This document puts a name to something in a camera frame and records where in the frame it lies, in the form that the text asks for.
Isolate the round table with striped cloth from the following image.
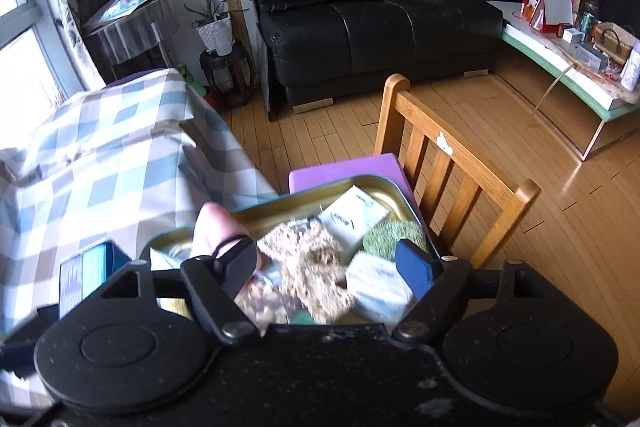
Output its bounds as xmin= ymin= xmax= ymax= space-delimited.
xmin=82 ymin=0 xmax=181 ymax=78

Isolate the pink cloth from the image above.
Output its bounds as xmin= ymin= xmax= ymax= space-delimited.
xmin=191 ymin=202 xmax=263 ymax=270

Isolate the window frame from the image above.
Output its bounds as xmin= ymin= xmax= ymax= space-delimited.
xmin=0 ymin=0 xmax=86 ymax=108

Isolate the purple seat cushion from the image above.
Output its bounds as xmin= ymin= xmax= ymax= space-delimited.
xmin=288 ymin=153 xmax=431 ymax=238

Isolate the red and white box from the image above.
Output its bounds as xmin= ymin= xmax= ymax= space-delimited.
xmin=527 ymin=0 xmax=573 ymax=30

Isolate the checkered blanket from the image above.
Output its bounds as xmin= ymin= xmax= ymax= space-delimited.
xmin=0 ymin=68 xmax=281 ymax=408

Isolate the dark wooden plant stand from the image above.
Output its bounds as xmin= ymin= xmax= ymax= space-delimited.
xmin=199 ymin=44 xmax=256 ymax=110

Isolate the white vase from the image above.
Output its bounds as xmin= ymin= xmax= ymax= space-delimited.
xmin=212 ymin=27 xmax=235 ymax=56

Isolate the black leather sofa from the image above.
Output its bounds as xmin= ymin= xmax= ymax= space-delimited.
xmin=252 ymin=0 xmax=573 ymax=108

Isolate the flat white box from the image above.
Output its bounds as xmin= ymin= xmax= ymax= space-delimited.
xmin=570 ymin=42 xmax=608 ymax=70

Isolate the blue tissue pack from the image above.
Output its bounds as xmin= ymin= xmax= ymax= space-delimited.
xmin=59 ymin=241 xmax=132 ymax=319

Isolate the grey flat panel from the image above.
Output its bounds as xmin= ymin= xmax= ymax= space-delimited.
xmin=256 ymin=23 xmax=275 ymax=122

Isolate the white and green coffee table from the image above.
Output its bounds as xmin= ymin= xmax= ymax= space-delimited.
xmin=487 ymin=0 xmax=640 ymax=162

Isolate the white bottle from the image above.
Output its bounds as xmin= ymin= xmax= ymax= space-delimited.
xmin=620 ymin=44 xmax=640 ymax=90

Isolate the potted plant in white basket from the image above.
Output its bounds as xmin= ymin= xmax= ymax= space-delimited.
xmin=184 ymin=0 xmax=250 ymax=52

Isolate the small white tissue pack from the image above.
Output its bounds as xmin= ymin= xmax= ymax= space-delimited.
xmin=317 ymin=186 xmax=391 ymax=253

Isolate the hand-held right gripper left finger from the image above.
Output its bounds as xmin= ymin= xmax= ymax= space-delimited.
xmin=100 ymin=237 xmax=263 ymax=345

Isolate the green plastic item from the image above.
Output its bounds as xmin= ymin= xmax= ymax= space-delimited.
xmin=176 ymin=63 xmax=207 ymax=96

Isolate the camouflage sachet pouch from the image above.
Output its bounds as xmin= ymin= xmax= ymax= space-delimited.
xmin=235 ymin=269 xmax=306 ymax=325

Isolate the wooden chair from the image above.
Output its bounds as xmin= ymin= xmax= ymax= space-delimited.
xmin=374 ymin=74 xmax=542 ymax=268

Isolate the woven basket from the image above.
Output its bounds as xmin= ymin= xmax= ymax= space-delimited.
xmin=592 ymin=22 xmax=640 ymax=68

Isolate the white item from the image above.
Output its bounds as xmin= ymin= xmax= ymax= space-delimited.
xmin=345 ymin=252 xmax=416 ymax=325

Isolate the teal metal tin tray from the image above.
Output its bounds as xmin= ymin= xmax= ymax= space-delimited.
xmin=140 ymin=174 xmax=443 ymax=328

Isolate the yellow-green knit scrubber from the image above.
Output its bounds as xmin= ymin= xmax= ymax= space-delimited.
xmin=361 ymin=221 xmax=428 ymax=258

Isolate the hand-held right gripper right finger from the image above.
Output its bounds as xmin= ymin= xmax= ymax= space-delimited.
xmin=392 ymin=239 xmax=543 ymax=342

